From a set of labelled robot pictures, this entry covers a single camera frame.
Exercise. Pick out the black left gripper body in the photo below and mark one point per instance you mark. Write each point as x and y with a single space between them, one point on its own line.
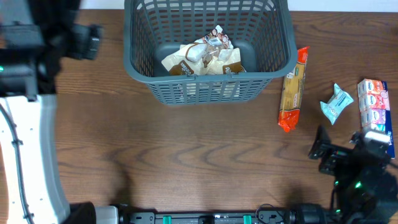
73 50

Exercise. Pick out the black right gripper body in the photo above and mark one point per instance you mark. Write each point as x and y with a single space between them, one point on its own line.
333 163

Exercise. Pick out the pale green wipes packet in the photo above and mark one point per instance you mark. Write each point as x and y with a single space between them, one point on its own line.
336 104

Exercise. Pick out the orange spaghetti packet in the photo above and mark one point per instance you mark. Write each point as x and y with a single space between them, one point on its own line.
292 93

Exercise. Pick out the Kleenex tissue multipack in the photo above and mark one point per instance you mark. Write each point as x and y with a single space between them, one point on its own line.
374 107

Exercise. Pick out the PanTree snack bag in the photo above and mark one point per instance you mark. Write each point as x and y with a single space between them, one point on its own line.
195 58
227 62

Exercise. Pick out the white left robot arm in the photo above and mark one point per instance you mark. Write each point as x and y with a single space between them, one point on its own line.
30 62

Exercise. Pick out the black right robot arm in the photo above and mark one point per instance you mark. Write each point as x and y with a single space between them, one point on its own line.
363 190

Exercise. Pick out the grey plastic lattice basket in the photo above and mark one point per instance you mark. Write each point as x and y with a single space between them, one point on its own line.
262 30

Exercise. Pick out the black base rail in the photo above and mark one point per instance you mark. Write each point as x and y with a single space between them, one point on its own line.
122 214

